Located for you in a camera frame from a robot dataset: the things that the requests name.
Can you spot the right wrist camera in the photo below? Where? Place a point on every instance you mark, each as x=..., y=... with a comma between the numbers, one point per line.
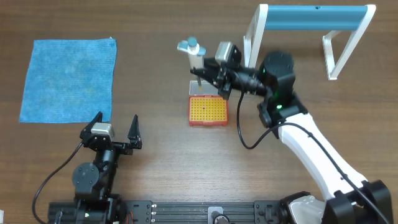
x=223, y=51

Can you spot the white and blue stand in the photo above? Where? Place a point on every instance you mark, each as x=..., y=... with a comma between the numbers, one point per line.
x=311, y=17

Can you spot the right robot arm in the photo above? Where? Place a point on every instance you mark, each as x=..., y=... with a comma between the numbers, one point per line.
x=314, y=149

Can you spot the mounting rail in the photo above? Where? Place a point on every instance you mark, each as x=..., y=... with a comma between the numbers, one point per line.
x=186, y=213

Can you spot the blue cloth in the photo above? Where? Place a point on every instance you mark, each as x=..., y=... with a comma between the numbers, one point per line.
x=68, y=81

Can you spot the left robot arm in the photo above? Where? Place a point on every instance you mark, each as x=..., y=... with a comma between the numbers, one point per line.
x=93, y=177

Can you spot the red and yellow tip box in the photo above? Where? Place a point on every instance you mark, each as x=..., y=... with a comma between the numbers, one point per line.
x=208, y=111

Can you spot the white pipette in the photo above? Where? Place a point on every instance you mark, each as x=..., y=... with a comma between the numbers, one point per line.
x=195, y=59

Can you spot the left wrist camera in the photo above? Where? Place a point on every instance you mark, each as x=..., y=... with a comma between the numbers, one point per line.
x=102, y=129

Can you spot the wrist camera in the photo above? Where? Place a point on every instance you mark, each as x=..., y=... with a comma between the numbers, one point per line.
x=102, y=129
x=223, y=51

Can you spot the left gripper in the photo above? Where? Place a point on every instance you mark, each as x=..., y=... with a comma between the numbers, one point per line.
x=102, y=143

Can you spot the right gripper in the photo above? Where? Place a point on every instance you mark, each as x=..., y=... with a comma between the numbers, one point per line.
x=226, y=84

